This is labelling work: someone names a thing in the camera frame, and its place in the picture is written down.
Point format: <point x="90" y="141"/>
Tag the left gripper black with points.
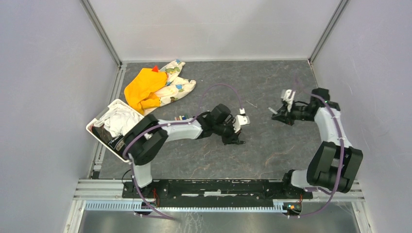
<point x="233" y="138"/>

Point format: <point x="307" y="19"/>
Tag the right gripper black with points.
<point x="283" y="115"/>

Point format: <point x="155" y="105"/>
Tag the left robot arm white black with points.
<point x="144" y="141"/>

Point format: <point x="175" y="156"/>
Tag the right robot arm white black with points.
<point x="336" y="162"/>

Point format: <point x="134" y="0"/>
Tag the cream patterned cloth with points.
<point x="174" y="89"/>

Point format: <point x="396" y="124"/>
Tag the yellow orange cloth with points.
<point x="140" y="92"/>

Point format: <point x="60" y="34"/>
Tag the black garment in basket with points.
<point x="116" y="143"/>

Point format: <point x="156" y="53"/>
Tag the white laundry basket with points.
<point x="90" y="124"/>

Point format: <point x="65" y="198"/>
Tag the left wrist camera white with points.
<point x="240" y="121"/>

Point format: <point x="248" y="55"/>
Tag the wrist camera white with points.
<point x="287" y="97"/>
<point x="240" y="121"/>

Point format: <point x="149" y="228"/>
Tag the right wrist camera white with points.
<point x="287" y="97"/>

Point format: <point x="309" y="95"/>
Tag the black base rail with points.
<point x="221" y="193"/>

